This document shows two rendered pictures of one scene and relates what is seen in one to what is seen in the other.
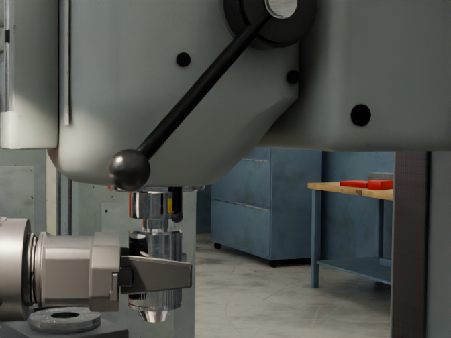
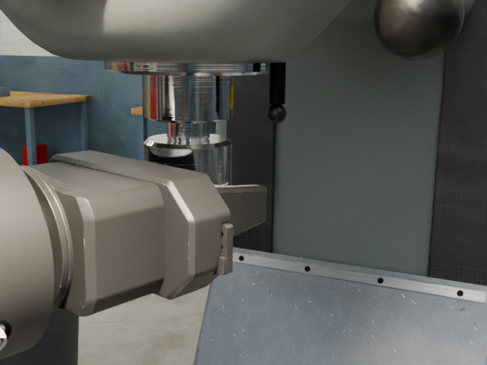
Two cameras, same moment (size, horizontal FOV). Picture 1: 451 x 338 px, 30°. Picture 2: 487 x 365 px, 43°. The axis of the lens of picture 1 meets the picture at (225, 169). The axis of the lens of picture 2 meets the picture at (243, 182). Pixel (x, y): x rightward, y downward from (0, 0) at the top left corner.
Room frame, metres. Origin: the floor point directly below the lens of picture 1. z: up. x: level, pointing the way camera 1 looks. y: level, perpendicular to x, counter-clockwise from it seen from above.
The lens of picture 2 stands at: (0.47, 0.26, 1.32)
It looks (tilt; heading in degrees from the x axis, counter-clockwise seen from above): 12 degrees down; 319
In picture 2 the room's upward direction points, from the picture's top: 1 degrees clockwise
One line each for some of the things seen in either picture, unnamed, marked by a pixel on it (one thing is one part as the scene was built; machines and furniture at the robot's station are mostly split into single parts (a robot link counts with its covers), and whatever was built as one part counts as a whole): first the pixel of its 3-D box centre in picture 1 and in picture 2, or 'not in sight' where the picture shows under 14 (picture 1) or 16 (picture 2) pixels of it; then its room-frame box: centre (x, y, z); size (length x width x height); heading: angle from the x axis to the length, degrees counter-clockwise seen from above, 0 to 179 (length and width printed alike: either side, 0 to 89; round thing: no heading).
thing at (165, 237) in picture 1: (155, 235); (188, 147); (0.73, 0.06, 1.26); 0.05 x 0.05 x 0.01
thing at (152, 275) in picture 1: (155, 275); (229, 214); (0.70, 0.06, 1.23); 0.06 x 0.02 x 0.03; 98
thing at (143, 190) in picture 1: (156, 184); (188, 64); (0.73, 0.06, 1.31); 0.09 x 0.09 x 0.01
